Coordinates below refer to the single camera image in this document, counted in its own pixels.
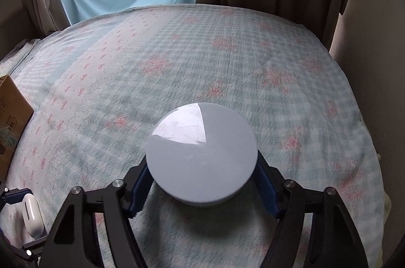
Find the white patterned pillow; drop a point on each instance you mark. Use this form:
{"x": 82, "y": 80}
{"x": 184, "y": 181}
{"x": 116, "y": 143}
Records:
{"x": 22, "y": 48}

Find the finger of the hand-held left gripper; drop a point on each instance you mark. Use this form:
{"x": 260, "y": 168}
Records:
{"x": 31, "y": 250}
{"x": 12, "y": 195}

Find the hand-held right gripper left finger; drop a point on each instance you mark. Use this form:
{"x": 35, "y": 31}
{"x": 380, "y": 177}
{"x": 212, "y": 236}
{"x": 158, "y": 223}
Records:
{"x": 140, "y": 189}

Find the white earbuds case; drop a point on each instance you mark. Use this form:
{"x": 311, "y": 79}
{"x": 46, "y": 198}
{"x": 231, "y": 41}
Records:
{"x": 28, "y": 214}

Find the cardboard box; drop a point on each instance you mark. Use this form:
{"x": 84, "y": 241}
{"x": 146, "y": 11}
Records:
{"x": 12, "y": 116}

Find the round jar with pale lid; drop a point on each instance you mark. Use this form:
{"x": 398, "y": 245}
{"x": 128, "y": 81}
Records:
{"x": 202, "y": 160}

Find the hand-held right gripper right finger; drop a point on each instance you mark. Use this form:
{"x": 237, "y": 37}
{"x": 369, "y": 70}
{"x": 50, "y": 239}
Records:
{"x": 265, "y": 189}

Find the floral checked bed blanket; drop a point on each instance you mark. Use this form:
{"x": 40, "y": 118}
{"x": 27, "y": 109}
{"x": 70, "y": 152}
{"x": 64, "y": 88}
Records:
{"x": 221, "y": 65}

